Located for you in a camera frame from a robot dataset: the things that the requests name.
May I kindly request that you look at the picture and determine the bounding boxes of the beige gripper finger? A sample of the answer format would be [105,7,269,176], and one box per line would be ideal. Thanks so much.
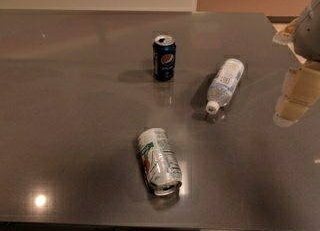
[272,18,298,45]
[273,61,320,127]

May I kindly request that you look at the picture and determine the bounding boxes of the white green 7up can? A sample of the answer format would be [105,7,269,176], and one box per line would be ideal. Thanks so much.
[138,128,182,196]

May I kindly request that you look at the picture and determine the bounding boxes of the blue Pepsi can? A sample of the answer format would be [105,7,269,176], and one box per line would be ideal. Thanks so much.
[153,35,176,81]

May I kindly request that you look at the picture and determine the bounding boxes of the clear plastic water bottle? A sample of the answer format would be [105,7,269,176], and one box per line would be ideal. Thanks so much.
[206,58,244,115]

